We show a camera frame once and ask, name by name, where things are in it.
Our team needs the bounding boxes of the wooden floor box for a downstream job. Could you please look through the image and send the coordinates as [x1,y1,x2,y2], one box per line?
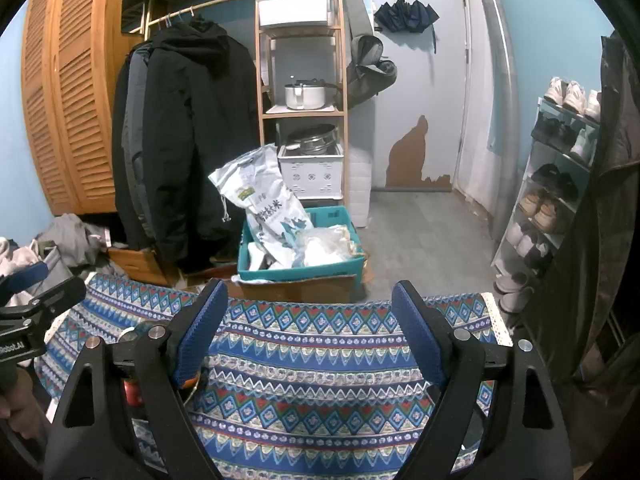
[107,247,178,288]

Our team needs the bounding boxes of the person's left hand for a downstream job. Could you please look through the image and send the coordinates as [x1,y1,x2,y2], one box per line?
[0,391,38,428]

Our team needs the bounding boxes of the grey jacket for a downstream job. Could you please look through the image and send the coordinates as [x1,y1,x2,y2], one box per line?
[111,42,156,251]

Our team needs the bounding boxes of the grey clothing pile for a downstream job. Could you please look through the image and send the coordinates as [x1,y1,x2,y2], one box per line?
[35,212,121,268]

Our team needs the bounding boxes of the grey hanging backpack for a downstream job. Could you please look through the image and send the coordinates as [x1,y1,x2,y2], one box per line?
[340,0,398,108]

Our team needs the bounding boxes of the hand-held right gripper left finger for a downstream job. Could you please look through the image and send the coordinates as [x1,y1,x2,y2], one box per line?
[45,279,229,480]

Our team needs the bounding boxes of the white plastic container stack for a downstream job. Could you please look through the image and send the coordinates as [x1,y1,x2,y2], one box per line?
[347,149,373,228]

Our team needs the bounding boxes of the white storage bin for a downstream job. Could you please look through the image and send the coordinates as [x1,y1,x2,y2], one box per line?
[256,0,335,28]

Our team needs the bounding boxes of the white pot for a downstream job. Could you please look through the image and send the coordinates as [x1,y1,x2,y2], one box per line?
[285,82,327,110]

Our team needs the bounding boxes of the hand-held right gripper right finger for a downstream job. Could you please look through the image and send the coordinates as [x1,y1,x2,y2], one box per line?
[391,281,573,480]

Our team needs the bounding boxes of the grey laundry bag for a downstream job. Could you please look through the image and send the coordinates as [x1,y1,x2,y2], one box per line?
[27,240,76,306]

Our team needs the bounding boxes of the silver pipe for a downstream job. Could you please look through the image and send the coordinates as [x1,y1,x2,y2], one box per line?
[470,0,521,241]

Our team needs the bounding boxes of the white knit fabric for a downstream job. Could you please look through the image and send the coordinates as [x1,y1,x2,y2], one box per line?
[0,236,36,281]

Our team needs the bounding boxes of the white perforated basket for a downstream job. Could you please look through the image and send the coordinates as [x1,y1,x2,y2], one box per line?
[277,144,346,200]

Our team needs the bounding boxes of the flat cardboard box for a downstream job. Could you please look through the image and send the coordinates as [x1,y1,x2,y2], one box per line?
[232,260,373,303]

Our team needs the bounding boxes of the teal plastic crate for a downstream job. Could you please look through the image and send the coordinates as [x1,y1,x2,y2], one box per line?
[236,206,366,283]

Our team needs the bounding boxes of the steel pot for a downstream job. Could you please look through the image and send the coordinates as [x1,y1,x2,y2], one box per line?
[287,125,338,153]

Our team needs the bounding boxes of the wooden shelf rack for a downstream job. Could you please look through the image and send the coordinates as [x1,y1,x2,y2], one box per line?
[255,0,351,201]

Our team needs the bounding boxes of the dark blue umbrella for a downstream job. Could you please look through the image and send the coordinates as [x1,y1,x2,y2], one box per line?
[374,0,441,53]

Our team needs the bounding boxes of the dark garment cover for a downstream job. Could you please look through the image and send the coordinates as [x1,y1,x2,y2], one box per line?
[520,30,640,466]

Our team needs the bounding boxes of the wooden clothes rail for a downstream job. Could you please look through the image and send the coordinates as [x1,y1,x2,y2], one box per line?
[145,0,258,28]

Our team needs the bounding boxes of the clear plastic bags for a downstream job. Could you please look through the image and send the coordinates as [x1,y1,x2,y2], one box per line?
[295,225,363,267]

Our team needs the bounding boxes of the shoe rack with shoes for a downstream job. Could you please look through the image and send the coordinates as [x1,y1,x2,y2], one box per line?
[495,76,603,313]

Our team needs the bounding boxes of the blue patterned tablecloth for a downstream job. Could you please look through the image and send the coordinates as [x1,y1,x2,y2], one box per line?
[35,274,513,480]

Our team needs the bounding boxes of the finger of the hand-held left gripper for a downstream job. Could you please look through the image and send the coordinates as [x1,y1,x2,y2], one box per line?
[0,261,49,295]
[0,276,87,333]

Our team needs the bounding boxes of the white door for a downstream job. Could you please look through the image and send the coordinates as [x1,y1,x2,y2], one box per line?
[367,0,473,193]

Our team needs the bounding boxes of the wooden louvered wardrobe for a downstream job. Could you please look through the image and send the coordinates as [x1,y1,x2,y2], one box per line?
[20,0,151,216]

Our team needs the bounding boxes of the black hooded coat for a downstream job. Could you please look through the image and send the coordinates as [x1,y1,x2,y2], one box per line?
[145,15,258,273]

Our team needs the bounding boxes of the white rice bag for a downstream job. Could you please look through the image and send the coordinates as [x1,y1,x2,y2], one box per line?
[208,144,313,268]

